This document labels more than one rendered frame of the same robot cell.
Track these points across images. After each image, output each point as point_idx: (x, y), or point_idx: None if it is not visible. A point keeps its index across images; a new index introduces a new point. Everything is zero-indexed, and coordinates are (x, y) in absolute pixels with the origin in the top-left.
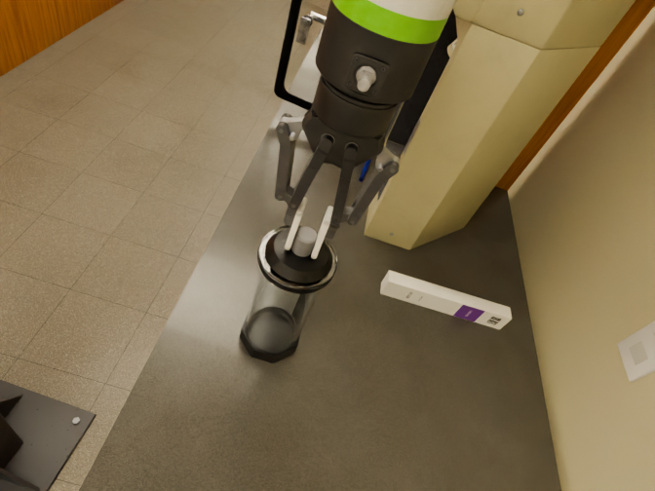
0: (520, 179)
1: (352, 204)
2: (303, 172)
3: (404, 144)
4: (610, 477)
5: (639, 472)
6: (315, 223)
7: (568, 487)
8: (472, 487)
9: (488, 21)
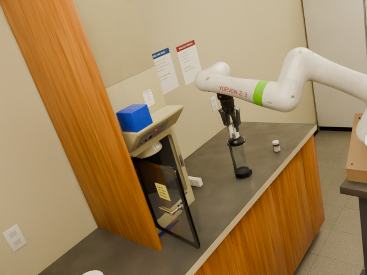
0: (92, 223)
1: (225, 123)
2: (235, 118)
3: None
4: (181, 148)
5: (179, 141)
6: (212, 202)
7: (183, 159)
8: (208, 156)
9: None
